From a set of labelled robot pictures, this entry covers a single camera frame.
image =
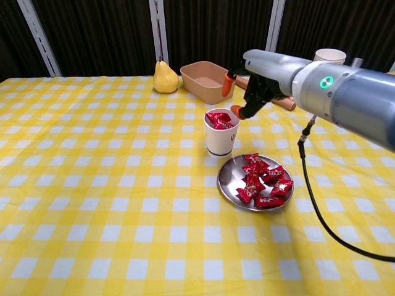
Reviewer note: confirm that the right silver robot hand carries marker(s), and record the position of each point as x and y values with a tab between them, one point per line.
271	71

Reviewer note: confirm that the red candy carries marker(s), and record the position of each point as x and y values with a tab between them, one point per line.
273	174
213	118
254	181
224	117
282	187
252	158
250	169
220	125
268	202
248	195

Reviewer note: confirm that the round steel plate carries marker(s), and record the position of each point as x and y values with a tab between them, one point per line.
231	179

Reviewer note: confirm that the brown cardboard tube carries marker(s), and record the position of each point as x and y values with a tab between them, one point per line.
290	105

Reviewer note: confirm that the white paper cup stack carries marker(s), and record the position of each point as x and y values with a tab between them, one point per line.
330	55

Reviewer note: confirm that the brown paper food box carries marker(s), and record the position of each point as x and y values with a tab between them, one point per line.
200	83

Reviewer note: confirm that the single white paper cup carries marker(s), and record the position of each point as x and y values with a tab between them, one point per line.
219	142

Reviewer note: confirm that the yellow pear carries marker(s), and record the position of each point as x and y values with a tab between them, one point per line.
165	80

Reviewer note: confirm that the black pleated curtain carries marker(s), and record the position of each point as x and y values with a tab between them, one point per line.
102	37

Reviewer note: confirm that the yellow white checkered tablecloth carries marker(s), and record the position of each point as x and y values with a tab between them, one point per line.
92	185

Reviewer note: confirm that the silver metal frame post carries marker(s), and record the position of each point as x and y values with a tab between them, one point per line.
276	24
154	31
392	67
37	34

